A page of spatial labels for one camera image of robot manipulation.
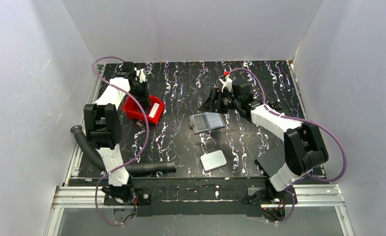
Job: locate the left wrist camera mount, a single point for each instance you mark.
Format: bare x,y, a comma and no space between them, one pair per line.
141,74

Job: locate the stack of credit cards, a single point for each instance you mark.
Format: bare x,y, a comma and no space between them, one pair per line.
153,111

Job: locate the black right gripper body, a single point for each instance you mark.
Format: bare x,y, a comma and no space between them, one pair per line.
215,100

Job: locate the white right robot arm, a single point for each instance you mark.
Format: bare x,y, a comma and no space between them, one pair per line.
304,148

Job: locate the black flat plate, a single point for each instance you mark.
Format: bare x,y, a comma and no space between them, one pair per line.
271,161

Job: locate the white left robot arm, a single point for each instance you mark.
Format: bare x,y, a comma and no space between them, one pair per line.
102,126

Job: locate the grey leather card holder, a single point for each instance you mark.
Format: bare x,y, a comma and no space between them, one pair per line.
204,122

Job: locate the red plastic bin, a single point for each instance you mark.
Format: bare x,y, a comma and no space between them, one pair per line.
133,111

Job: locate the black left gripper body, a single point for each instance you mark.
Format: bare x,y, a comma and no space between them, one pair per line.
141,99

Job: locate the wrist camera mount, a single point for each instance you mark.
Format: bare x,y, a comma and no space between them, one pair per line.
141,74
226,82

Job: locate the silver metal tin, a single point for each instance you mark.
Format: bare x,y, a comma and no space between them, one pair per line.
213,160

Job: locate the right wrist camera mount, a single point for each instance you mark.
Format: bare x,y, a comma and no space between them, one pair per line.
226,82

